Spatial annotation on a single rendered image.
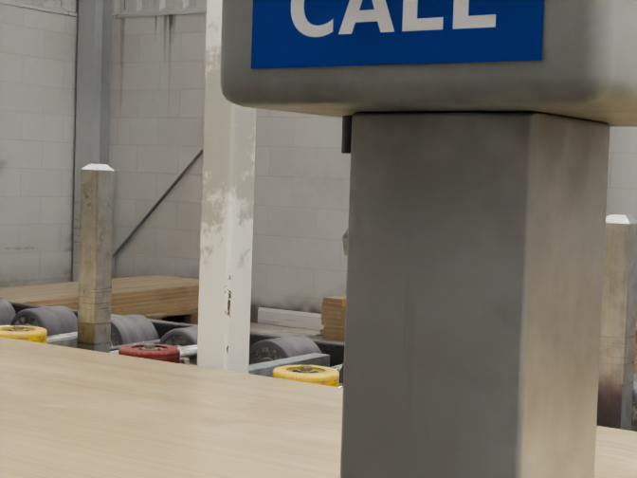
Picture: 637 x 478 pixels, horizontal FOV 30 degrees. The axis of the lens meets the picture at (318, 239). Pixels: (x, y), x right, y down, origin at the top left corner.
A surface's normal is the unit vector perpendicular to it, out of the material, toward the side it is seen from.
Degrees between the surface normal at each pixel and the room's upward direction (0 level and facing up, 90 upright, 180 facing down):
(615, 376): 90
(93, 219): 90
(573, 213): 90
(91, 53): 90
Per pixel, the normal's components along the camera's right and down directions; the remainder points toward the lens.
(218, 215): -0.56, 0.03
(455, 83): -0.54, 0.29
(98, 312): 0.83, 0.06
